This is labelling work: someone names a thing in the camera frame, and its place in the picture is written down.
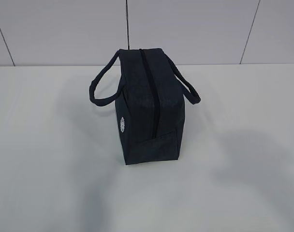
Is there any navy blue lunch bag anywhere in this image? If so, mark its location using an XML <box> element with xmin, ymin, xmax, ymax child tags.
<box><xmin>89</xmin><ymin>48</ymin><xmax>201</xmax><ymax>165</ymax></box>

